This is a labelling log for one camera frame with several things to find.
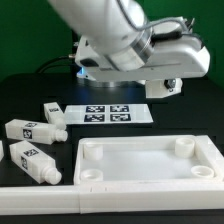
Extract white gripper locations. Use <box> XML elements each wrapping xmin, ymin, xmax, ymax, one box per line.
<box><xmin>74</xmin><ymin>16</ymin><xmax>212</xmax><ymax>90</ymax></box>

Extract white desk top tray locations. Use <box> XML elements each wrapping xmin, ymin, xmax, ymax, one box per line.
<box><xmin>74</xmin><ymin>135</ymin><xmax>224</xmax><ymax>185</ymax></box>

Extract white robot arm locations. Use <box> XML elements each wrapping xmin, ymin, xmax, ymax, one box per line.
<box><xmin>47</xmin><ymin>0</ymin><xmax>210</xmax><ymax>82</ymax></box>

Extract white marker sheet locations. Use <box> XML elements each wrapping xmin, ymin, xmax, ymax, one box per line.
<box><xmin>65</xmin><ymin>104</ymin><xmax>153</xmax><ymax>125</ymax></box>

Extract white front fence bar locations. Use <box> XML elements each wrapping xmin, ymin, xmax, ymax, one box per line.
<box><xmin>0</xmin><ymin>182</ymin><xmax>224</xmax><ymax>215</ymax></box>

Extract white block left edge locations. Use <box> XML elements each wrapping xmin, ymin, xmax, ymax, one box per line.
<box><xmin>0</xmin><ymin>140</ymin><xmax>4</xmax><ymax>162</ymax></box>

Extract black cables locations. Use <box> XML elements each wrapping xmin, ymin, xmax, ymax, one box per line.
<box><xmin>34</xmin><ymin>54</ymin><xmax>79</xmax><ymax>75</ymax></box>

